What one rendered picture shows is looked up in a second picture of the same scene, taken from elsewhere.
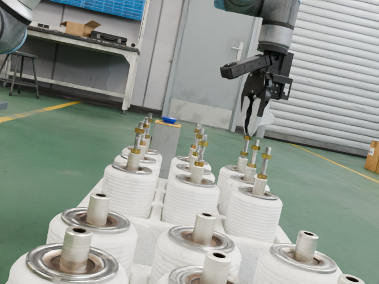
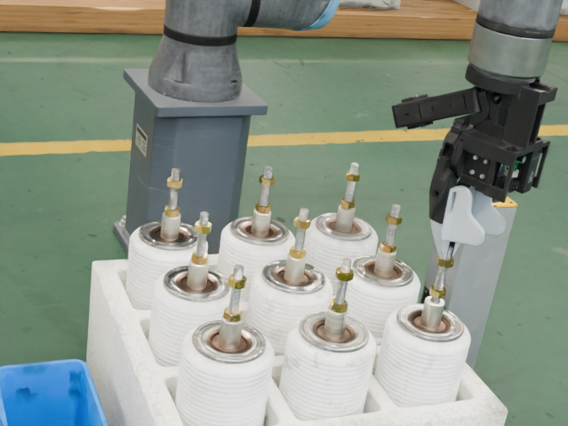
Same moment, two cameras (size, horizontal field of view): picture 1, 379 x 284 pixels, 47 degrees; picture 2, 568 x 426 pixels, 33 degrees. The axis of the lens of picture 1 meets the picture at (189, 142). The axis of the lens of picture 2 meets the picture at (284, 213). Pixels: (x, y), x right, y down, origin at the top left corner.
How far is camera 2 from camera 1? 112 cm
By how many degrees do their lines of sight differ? 67
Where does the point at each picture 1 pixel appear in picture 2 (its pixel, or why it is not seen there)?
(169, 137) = not seen: hidden behind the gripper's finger
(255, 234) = (178, 396)
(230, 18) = not seen: outside the picture
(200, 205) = (158, 318)
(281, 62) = (510, 110)
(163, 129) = not seen: hidden behind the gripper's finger
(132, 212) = (133, 292)
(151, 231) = (112, 324)
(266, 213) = (187, 372)
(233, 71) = (398, 113)
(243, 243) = (145, 395)
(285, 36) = (488, 51)
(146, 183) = (147, 260)
